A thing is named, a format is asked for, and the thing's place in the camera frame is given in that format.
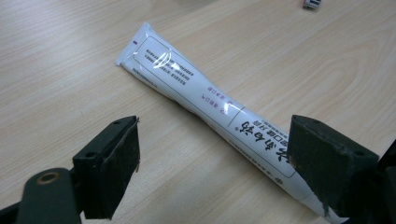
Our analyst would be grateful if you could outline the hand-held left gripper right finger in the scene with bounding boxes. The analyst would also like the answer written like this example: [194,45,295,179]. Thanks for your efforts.
[287,114,381,218]

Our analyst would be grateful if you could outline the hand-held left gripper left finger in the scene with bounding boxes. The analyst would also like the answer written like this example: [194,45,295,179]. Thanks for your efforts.
[72,115,141,220]

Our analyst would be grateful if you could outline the small grey object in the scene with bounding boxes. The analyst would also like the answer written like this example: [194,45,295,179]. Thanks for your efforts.
[303,0,322,10]

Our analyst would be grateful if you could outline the white toothpaste tube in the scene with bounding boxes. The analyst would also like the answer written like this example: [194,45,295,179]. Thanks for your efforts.
[114,21,349,224]

